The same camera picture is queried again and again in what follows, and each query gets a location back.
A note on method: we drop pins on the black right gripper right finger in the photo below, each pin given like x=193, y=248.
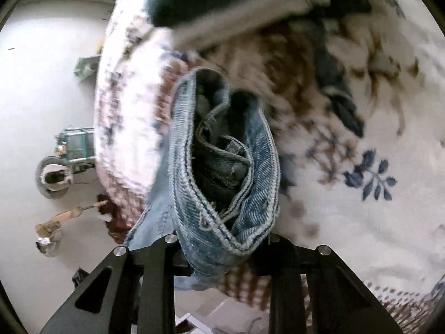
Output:
x=314, y=291

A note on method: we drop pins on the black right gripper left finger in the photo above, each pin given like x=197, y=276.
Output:
x=128, y=288

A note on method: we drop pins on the light blue denim shorts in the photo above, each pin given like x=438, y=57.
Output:
x=218, y=181

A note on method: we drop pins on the dark clothes pile on floor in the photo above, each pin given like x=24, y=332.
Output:
x=117, y=226

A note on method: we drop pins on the round white grey floor device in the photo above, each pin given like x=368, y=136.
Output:
x=53, y=177

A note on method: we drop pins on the teal storage rack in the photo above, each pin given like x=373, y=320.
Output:
x=74, y=146

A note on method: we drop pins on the floral bed blanket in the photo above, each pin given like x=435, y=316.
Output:
x=353, y=92

